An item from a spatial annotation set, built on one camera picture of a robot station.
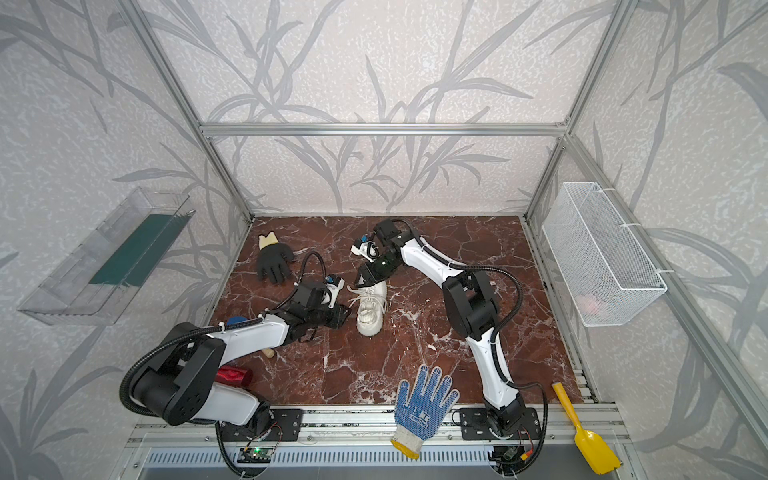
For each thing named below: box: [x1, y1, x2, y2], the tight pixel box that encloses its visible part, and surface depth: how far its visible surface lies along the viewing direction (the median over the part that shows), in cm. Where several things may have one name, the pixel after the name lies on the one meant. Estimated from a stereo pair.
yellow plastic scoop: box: [552, 382, 621, 475], surface depth 71 cm
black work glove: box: [257, 231, 294, 285], surface depth 107 cm
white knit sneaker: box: [347, 281, 387, 337], surface depth 91 cm
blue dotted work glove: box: [391, 364, 460, 459], surface depth 77 cm
